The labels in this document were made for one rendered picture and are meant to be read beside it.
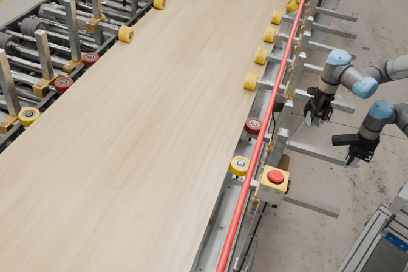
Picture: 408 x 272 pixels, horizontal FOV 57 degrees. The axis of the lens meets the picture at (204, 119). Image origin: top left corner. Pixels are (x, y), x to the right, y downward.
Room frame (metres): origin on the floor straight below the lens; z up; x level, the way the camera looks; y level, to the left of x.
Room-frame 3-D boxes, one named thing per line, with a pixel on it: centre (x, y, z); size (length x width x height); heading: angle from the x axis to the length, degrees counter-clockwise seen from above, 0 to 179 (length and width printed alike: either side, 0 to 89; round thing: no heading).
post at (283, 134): (0.92, -0.27, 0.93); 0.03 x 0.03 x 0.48; 78
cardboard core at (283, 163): (1.74, -0.59, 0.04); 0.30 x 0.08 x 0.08; 168
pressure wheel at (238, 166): (0.98, -0.17, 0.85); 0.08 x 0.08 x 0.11
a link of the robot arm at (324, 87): (1.16, -0.44, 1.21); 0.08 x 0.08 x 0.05
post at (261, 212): (0.66, -0.21, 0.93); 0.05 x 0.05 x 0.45; 78
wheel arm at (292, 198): (0.94, -0.36, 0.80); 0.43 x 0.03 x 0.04; 78
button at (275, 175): (0.66, -0.21, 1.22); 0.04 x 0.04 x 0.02
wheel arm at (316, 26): (2.17, -0.59, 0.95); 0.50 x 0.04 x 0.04; 78
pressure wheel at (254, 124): (1.22, -0.22, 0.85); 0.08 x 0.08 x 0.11
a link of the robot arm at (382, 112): (1.13, -0.65, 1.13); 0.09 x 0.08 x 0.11; 112
